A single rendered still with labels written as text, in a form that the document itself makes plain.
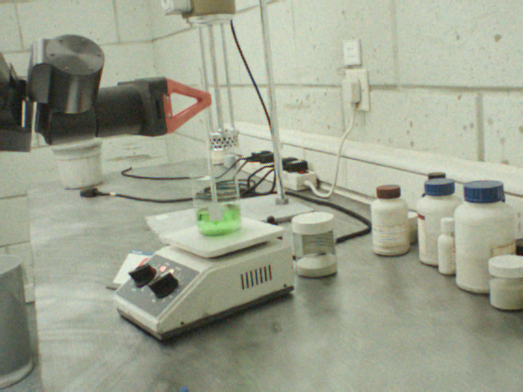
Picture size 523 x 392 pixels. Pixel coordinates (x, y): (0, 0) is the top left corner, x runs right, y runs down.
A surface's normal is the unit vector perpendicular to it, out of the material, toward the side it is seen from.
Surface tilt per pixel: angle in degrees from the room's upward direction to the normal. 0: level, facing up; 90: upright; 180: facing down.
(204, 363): 0
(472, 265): 89
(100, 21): 90
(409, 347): 0
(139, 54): 90
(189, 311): 90
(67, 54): 49
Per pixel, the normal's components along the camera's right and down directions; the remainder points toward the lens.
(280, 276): 0.61, 0.11
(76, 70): 0.36, -0.55
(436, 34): -0.92, 0.16
